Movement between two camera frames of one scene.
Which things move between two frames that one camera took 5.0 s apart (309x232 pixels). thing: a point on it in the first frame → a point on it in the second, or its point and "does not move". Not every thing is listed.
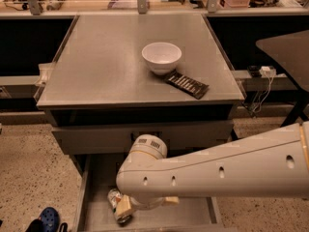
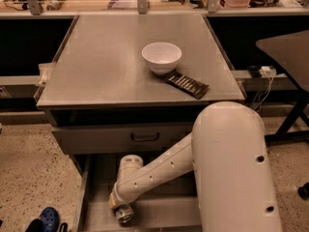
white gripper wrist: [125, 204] → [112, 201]
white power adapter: [267, 72] does not move
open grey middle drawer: [98, 175] does not move
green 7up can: [114, 195] does not move
